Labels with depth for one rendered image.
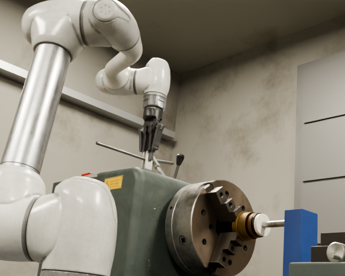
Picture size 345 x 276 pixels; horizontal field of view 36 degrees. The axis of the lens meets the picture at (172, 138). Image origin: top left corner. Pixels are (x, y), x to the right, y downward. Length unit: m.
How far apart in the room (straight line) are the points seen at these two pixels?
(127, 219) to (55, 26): 0.65
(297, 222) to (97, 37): 0.76
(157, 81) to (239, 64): 2.84
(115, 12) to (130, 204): 0.62
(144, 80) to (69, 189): 0.90
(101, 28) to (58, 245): 0.61
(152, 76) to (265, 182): 2.33
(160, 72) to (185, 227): 0.65
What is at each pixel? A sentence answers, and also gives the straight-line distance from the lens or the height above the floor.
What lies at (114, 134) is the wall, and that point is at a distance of 4.60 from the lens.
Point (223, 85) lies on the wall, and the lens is 4.83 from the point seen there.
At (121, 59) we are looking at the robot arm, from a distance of 1.78.
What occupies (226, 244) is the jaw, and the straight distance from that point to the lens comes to 1.67.
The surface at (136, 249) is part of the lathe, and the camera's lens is 1.69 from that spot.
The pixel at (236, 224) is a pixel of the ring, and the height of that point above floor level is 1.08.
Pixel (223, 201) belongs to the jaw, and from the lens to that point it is 1.69.
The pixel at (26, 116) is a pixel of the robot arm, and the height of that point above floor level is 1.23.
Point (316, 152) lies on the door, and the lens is 3.92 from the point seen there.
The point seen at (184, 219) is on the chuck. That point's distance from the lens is 1.66.
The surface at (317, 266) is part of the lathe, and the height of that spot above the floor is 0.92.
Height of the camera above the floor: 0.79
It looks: 19 degrees up
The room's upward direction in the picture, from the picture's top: 6 degrees clockwise
